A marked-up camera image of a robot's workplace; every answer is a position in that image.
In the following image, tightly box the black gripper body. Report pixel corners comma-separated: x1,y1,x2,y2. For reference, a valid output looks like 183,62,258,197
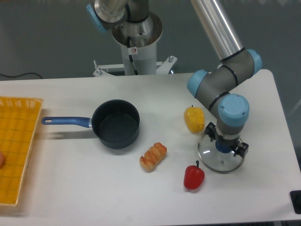
215,128,240,146

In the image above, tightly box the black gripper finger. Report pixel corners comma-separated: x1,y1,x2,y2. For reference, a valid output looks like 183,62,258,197
204,122,216,142
230,140,249,157

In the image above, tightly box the glass lid blue knob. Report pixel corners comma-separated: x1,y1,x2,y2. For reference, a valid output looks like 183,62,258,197
198,134,245,174

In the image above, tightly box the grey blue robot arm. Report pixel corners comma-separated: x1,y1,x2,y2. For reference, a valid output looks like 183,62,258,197
86,0,262,157

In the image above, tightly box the yellow bell pepper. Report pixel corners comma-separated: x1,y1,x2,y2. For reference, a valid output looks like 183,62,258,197
184,105,205,134

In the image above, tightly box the red bell pepper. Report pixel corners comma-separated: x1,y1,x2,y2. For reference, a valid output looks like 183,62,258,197
183,160,205,190

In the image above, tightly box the toy bread loaf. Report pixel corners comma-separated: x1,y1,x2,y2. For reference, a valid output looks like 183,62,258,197
139,142,167,172

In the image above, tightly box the black table corner device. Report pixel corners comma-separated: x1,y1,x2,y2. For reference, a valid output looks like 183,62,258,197
290,190,301,214

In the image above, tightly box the yellow woven basket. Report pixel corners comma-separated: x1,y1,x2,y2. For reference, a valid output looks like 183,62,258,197
0,96,43,206

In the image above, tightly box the dark saucepan blue handle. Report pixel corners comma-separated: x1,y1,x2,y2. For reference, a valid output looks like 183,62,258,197
41,99,140,149

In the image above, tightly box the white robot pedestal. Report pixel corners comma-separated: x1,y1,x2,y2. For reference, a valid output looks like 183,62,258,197
93,12,177,77

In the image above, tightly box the black floor cable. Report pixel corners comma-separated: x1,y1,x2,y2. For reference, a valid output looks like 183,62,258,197
0,72,44,79

